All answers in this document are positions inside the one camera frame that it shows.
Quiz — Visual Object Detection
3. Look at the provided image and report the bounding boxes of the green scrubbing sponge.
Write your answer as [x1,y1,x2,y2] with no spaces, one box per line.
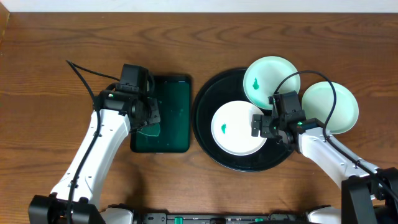
[138,123,160,137]

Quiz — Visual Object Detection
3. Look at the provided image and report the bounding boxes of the mint green plate with stain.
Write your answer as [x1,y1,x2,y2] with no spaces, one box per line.
[302,82,359,134]

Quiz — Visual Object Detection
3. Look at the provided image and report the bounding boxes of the white plate with green stain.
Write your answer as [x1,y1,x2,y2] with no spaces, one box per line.
[211,101,267,156]

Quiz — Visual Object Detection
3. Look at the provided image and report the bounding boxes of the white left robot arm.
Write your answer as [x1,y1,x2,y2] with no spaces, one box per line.
[28,90,160,223]

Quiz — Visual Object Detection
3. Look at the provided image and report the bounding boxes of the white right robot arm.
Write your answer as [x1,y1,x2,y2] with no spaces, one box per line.
[251,114,397,223]

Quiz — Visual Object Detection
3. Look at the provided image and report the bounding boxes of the dark green rectangular tray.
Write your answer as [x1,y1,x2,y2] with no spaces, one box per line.
[130,75,192,153]

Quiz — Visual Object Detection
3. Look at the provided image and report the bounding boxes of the round black serving tray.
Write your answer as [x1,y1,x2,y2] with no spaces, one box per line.
[192,68,293,172]

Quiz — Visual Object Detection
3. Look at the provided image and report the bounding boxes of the pale green back plate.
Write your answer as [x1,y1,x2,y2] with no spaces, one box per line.
[243,56,298,110]

